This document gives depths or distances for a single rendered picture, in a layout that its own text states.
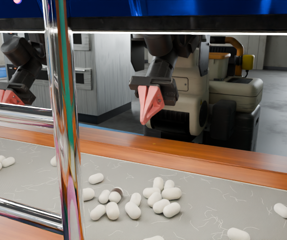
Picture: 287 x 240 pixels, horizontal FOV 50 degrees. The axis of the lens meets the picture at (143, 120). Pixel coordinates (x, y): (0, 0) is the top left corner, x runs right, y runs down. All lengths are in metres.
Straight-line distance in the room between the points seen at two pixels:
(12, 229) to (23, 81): 0.52
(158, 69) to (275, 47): 7.92
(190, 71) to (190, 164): 0.52
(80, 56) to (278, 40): 6.08
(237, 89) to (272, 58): 7.22
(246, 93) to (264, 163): 0.69
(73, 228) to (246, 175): 0.43
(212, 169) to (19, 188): 0.40
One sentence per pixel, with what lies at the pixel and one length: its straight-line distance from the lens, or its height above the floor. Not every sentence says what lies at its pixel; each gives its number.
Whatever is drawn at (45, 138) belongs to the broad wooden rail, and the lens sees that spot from 0.87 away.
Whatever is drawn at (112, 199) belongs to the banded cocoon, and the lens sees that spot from 0.56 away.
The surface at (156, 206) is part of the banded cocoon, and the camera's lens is 0.54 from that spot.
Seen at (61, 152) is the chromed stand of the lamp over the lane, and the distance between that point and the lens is 0.30.
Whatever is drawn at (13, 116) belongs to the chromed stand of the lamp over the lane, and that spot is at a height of 0.96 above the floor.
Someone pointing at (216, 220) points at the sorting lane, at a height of 0.74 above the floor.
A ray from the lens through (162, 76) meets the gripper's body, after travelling 0.68.
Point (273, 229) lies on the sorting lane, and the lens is 0.55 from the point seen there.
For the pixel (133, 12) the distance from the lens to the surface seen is 0.39.
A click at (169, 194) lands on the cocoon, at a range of 0.57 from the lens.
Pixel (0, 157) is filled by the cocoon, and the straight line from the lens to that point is 0.78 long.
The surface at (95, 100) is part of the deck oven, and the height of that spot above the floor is 0.29.
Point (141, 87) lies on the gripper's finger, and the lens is 0.65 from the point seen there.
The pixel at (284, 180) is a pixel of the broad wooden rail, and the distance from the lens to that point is 0.68.
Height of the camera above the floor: 1.05
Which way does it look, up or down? 17 degrees down
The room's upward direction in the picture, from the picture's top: straight up
